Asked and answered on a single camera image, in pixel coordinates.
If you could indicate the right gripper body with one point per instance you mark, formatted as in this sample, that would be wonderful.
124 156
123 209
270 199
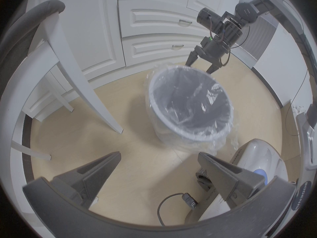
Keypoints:
223 46

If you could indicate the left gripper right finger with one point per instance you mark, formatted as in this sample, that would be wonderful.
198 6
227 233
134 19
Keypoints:
227 180

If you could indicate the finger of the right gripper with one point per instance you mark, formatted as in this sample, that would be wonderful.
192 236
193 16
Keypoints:
213 66
192 58

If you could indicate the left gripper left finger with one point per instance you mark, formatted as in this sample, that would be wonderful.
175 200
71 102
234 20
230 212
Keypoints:
99 175

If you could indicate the clear plastic bag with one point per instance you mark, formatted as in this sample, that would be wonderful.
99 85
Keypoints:
213 95

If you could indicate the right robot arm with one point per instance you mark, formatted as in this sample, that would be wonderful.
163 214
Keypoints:
247 11

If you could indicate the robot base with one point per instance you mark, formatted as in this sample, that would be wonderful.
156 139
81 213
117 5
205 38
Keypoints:
255 157

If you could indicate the white trash bin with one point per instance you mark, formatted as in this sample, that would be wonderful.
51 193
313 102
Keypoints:
173 130

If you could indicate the white wardrobe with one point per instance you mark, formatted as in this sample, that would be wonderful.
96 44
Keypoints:
153 16

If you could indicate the grey padded white chair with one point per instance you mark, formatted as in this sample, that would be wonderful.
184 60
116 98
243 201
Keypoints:
62 58

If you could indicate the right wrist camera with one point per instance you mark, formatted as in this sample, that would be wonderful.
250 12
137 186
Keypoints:
205 43

